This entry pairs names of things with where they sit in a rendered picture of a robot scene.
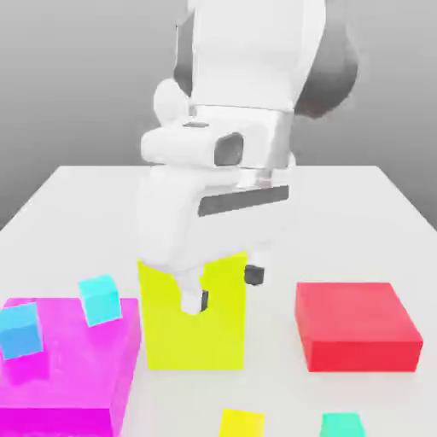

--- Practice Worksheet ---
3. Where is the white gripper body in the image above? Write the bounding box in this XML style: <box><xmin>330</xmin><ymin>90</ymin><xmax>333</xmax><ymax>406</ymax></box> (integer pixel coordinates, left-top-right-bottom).
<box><xmin>135</xmin><ymin>166</ymin><xmax>290</xmax><ymax>275</ymax></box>

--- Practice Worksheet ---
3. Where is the small cyan cube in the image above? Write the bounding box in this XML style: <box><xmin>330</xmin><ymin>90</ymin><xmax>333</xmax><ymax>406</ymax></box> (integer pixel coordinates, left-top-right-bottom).
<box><xmin>77</xmin><ymin>273</ymin><xmax>124</xmax><ymax>328</ymax></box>

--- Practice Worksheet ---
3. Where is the small yellow cube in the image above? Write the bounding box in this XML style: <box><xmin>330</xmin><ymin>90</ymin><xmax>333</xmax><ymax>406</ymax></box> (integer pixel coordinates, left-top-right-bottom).
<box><xmin>218</xmin><ymin>408</ymin><xmax>266</xmax><ymax>437</ymax></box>

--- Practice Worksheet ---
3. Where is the small blue cube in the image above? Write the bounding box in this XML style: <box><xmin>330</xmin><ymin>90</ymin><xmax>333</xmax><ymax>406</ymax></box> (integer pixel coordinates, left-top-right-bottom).
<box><xmin>0</xmin><ymin>301</ymin><xmax>44</xmax><ymax>360</ymax></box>

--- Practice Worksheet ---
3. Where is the small mint green cube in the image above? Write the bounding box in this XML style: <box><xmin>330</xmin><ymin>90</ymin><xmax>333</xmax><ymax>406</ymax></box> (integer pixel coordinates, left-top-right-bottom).
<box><xmin>319</xmin><ymin>411</ymin><xmax>367</xmax><ymax>437</ymax></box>

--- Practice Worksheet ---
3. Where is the large yellow box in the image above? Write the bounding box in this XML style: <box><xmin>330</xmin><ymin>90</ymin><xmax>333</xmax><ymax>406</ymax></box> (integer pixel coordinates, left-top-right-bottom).
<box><xmin>137</xmin><ymin>250</ymin><xmax>249</xmax><ymax>372</ymax></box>

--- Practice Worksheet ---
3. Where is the large red box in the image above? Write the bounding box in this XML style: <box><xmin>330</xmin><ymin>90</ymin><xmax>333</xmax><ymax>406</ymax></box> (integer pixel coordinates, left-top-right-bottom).
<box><xmin>294</xmin><ymin>282</ymin><xmax>425</xmax><ymax>374</ymax></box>

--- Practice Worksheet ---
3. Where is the large magenta box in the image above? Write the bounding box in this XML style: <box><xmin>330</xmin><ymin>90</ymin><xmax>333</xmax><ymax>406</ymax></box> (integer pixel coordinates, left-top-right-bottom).
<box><xmin>0</xmin><ymin>297</ymin><xmax>143</xmax><ymax>437</ymax></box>

